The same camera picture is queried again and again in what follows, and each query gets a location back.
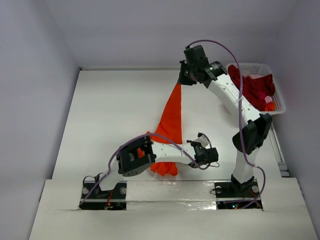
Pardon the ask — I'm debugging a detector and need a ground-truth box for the orange t shirt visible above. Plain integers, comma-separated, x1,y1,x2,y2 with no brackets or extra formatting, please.
150,83,183,177

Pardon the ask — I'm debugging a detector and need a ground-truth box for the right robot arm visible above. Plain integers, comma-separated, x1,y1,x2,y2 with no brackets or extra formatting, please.
178,45,272,196

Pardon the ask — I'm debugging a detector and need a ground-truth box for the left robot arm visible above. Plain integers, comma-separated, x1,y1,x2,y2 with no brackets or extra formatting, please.
93,133,219,198

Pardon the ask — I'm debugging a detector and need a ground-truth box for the white plastic basket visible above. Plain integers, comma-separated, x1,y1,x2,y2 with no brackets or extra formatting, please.
239,63,286,115

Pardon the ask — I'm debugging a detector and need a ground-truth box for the dark red t shirt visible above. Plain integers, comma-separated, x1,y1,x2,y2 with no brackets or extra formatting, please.
242,74,276,112

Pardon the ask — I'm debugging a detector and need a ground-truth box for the pink garment in basket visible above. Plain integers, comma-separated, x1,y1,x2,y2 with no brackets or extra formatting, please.
246,74,275,111

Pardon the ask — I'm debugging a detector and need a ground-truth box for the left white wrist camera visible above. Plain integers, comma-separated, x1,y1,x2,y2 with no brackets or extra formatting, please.
195,132,209,148

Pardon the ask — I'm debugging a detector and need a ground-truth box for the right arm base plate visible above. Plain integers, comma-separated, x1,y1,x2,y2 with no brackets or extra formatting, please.
210,180,260,210

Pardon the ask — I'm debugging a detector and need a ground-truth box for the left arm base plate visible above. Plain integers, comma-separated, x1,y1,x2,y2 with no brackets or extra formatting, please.
79,175,127,211

